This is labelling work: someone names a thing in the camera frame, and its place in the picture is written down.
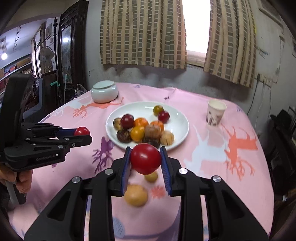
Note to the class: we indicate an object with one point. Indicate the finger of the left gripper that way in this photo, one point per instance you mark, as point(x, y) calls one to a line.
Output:
point(45, 143)
point(45, 130)

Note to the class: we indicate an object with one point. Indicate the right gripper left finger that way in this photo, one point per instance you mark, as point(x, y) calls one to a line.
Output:
point(64, 217)

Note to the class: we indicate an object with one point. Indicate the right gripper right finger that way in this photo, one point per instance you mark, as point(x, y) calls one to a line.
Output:
point(228, 217)

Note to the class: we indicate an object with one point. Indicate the red cherry tomato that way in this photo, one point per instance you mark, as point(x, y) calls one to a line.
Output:
point(82, 131)
point(145, 158)

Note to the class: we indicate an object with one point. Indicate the yellow green round fruit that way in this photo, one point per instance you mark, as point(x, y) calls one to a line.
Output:
point(117, 124)

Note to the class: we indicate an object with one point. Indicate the large dark plum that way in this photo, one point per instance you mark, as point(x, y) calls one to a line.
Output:
point(127, 121)

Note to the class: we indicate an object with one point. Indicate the orange yellow tomato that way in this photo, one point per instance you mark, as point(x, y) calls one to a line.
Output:
point(137, 134)

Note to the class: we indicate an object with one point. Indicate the pale yellow round fruit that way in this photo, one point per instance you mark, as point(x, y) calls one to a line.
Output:
point(136, 195)

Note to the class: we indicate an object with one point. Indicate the large orange mandarin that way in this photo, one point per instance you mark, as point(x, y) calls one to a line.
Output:
point(158, 123)

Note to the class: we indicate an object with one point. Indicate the yellow green tomato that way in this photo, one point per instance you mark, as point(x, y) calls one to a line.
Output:
point(157, 109)

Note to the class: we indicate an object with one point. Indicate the striped pepino melon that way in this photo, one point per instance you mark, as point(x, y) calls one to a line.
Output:
point(167, 138)

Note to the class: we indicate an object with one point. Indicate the dark red plum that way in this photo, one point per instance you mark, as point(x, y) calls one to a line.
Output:
point(163, 116)

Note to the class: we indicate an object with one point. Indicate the person left hand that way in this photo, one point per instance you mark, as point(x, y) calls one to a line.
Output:
point(23, 182)

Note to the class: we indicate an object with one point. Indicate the white lidded ceramic jar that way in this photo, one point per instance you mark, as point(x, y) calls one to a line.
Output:
point(104, 91)

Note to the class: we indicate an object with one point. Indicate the dark wooden cabinet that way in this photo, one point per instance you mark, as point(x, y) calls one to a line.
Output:
point(71, 44)

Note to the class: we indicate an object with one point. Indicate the standing electric fan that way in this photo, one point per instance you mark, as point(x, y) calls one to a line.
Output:
point(46, 58)

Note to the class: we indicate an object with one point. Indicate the black tv stand shelf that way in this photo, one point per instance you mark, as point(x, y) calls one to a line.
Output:
point(281, 158)

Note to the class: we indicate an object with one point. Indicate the small yellow longan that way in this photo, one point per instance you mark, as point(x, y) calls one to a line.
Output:
point(151, 178)

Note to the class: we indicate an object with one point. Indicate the white oval plate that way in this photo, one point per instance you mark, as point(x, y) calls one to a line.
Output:
point(178, 124)

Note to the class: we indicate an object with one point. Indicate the patterned paper cup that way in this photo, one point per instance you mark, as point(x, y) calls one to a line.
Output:
point(215, 112)

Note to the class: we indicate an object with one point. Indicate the left checkered curtain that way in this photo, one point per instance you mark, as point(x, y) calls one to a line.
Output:
point(150, 33)

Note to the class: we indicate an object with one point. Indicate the checkered curtain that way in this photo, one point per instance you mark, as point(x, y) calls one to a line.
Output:
point(231, 52)
point(150, 33)

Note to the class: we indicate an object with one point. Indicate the right checkered curtain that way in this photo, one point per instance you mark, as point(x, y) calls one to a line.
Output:
point(231, 52)

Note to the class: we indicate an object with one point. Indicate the wall power socket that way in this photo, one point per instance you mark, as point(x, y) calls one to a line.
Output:
point(268, 81)

